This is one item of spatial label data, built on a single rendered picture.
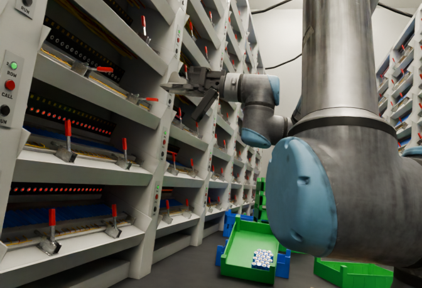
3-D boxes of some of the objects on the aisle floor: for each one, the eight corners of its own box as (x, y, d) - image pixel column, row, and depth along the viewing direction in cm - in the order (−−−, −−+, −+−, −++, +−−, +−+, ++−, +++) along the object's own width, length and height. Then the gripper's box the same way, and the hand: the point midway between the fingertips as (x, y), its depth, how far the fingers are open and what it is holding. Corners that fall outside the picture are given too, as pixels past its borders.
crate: (274, 285, 125) (275, 266, 123) (220, 274, 130) (220, 256, 128) (280, 236, 153) (281, 220, 150) (235, 229, 158) (235, 214, 155)
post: (150, 273, 122) (208, -158, 148) (139, 279, 113) (203, -180, 139) (100, 263, 127) (165, -151, 153) (85, 268, 118) (157, -173, 144)
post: (201, 243, 189) (235, -49, 215) (196, 246, 180) (233, -59, 206) (167, 238, 194) (205, -47, 220) (161, 240, 185) (201, -57, 211)
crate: (370, 276, 158) (372, 258, 159) (406, 291, 138) (407, 270, 140) (313, 273, 150) (314, 254, 152) (341, 288, 131) (343, 266, 132)
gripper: (230, 76, 114) (170, 73, 119) (223, 65, 104) (158, 62, 109) (227, 102, 113) (166, 97, 118) (220, 93, 102) (154, 88, 108)
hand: (165, 89), depth 113 cm, fingers open, 3 cm apart
